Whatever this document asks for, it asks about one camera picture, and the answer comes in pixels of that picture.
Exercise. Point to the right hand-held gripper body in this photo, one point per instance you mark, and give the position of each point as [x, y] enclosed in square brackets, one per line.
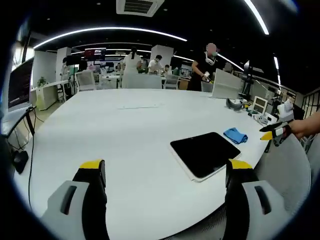
[286, 112]

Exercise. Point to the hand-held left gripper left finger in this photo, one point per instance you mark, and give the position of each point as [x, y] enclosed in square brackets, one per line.
[75, 207]

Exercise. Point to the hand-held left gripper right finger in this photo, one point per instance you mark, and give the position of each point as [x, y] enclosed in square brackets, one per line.
[250, 207]

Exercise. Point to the blue cleaning cloth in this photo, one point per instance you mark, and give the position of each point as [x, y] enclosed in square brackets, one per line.
[235, 135]

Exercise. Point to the person's right hand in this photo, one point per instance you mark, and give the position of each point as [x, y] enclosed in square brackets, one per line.
[298, 128]

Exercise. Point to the small white device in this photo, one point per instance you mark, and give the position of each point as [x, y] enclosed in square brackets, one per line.
[262, 118]

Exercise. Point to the white mesh office chair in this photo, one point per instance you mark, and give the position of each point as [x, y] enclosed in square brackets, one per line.
[282, 170]

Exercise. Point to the grey headset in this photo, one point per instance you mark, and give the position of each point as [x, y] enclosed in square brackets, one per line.
[234, 105]

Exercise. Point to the person's grey clothing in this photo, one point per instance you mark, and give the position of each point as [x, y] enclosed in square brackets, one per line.
[314, 150]

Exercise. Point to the white desk partition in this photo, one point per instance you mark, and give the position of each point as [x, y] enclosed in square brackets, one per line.
[226, 85]

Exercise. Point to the black computer mouse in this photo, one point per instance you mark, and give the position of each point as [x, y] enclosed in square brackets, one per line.
[20, 161]

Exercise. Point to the black monitor stand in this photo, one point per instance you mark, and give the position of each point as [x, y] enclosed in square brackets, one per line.
[30, 120]

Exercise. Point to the short ceiling light strip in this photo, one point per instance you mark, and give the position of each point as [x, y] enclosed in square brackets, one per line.
[257, 16]

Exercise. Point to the white cabinet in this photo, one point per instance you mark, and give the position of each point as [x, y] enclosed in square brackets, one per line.
[46, 97]

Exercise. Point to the green potted plant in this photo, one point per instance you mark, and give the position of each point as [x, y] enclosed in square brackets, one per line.
[42, 81]

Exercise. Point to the computer monitor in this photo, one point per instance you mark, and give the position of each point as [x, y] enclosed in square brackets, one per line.
[20, 85]

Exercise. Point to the grey panel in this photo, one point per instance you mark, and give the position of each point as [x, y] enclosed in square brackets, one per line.
[142, 82]

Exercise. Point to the ceiling air conditioner vent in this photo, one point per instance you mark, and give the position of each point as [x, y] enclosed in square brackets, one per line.
[140, 7]

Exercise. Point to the long curved ceiling light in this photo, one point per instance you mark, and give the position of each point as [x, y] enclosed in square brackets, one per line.
[110, 30]

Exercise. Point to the white picture frame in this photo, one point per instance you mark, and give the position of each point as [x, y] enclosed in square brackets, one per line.
[260, 103]

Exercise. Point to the wall television screen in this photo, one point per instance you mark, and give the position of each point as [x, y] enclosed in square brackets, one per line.
[95, 53]

